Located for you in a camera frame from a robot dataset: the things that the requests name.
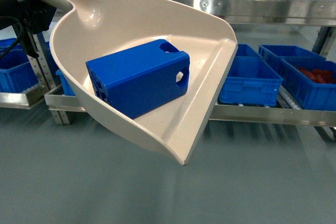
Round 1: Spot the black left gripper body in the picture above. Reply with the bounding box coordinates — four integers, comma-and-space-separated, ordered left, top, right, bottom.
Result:
1, 0, 56, 58

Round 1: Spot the blue plastic block part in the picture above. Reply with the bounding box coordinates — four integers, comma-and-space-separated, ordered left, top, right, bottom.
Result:
86, 39, 190, 119

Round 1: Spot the beige plastic scoop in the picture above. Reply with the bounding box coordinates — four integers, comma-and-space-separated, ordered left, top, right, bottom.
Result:
42, 0, 237, 165

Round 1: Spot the blue bin centre shelf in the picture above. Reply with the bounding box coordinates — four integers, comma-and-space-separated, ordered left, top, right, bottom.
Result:
218, 57, 283, 106

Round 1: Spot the blue bin left front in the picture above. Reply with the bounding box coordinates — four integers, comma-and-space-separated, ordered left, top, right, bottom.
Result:
1, 44, 38, 93

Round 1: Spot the blue bin with red parts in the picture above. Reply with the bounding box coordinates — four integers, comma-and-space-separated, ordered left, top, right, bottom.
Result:
280, 58, 335, 111

